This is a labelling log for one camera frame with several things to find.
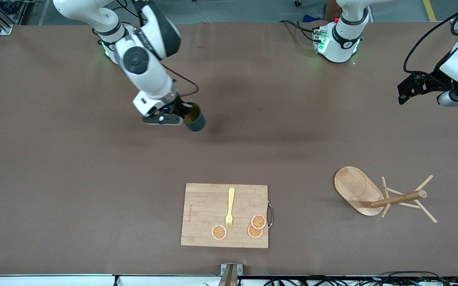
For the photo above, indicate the white table edge rail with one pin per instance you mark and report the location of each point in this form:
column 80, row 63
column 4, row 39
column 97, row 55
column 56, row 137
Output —
column 54, row 280

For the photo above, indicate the wooden mug tree stand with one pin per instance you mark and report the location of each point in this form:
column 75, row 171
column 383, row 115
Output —
column 354, row 188

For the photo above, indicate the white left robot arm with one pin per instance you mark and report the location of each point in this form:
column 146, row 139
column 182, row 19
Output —
column 342, row 39

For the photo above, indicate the yellow fork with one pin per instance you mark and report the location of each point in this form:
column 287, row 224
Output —
column 230, row 202

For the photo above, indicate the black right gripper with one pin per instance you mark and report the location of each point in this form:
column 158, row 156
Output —
column 179, row 106

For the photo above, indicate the bamboo cutting board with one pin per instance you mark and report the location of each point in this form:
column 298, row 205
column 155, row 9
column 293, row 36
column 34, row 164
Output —
column 205, row 206

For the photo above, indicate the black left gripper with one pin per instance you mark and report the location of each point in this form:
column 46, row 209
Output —
column 433, row 80

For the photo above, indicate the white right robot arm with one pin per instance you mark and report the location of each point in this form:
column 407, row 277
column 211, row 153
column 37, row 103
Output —
column 153, row 79

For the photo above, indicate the metal table edge bracket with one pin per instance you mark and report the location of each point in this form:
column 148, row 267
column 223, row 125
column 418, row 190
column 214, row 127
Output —
column 231, row 272

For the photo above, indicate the teal cup yellow inside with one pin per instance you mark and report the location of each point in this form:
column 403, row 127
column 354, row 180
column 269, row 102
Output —
column 195, row 121

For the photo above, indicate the orange slice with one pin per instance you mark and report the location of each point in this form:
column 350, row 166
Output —
column 219, row 232
column 258, row 221
column 253, row 233

